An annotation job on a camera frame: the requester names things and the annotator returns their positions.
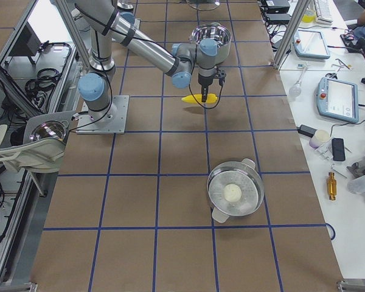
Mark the white plastic chair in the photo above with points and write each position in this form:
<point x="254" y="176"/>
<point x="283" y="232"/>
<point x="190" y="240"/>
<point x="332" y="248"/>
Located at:
<point x="42" y="156"/>

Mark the black phone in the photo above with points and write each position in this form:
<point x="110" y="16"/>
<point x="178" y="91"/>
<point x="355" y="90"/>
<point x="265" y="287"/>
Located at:
<point x="338" y="150"/>

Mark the black power adapter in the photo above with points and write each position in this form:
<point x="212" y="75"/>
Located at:
<point x="306" y="131"/>

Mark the gold brass fitting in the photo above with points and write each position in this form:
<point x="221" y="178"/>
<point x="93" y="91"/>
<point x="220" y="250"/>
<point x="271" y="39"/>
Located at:
<point x="331" y="186"/>

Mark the blue teach pendant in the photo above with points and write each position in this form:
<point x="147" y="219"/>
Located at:
<point x="337" y="99"/>
<point x="310" y="44"/>

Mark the black monitor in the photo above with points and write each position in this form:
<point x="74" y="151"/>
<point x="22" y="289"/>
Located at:
<point x="27" y="44"/>

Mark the white purple cup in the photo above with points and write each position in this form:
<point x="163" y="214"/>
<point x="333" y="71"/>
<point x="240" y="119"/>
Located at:
<point x="319" y="138"/>

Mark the far blue teach pendant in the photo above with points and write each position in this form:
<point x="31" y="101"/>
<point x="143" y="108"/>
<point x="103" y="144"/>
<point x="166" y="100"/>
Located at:
<point x="310" y="44"/>

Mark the aluminium frame post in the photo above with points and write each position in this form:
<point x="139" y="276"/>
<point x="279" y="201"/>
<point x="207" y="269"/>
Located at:
<point x="291" y="29"/>

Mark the steel bowl on stand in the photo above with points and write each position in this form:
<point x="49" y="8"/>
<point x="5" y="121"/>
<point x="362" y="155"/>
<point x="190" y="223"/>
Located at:
<point x="51" y="128"/>

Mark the yellow cup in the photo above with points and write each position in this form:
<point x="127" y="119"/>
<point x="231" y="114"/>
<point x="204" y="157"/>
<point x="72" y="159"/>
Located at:
<point x="309" y="16"/>

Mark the white keyboard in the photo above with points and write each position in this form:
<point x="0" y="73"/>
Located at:
<point x="322" y="10"/>

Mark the yellow toy corn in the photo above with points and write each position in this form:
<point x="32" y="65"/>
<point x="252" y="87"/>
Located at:
<point x="198" y="98"/>

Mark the near blue teach pendant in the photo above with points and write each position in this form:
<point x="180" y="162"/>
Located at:
<point x="337" y="99"/>

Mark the steel pot with glass lid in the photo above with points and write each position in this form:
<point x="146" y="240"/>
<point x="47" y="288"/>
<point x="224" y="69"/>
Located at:
<point x="234" y="189"/>

